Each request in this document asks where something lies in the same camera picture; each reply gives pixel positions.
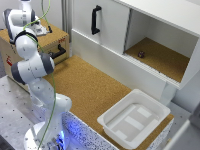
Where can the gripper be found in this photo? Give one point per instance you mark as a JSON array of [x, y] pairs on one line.
[[41, 31]]

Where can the white plastic box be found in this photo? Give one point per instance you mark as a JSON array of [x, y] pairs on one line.
[[133, 121]]

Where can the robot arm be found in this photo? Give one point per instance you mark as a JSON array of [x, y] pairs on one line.
[[33, 68]]

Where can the white sliding door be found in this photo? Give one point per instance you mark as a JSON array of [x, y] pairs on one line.
[[113, 23]]

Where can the white cabinet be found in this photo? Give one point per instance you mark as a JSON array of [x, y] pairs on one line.
[[110, 63]]

